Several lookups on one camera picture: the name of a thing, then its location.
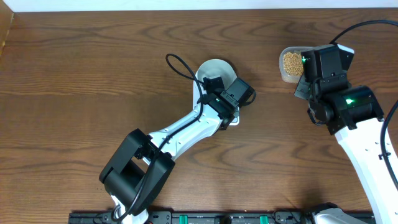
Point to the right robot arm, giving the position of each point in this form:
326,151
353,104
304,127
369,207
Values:
355,118

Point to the clear plastic container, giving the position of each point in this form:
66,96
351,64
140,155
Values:
286,77

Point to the white digital kitchen scale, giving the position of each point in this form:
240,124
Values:
196,94

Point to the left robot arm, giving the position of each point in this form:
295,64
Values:
137,171

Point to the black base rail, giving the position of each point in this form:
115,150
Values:
166,217

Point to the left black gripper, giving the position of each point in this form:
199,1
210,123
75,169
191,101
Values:
231,115

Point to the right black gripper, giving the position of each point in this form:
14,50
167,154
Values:
301,89

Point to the grey round bowl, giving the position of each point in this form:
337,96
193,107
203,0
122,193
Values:
215,68

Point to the pile of soybeans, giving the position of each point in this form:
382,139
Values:
292,64

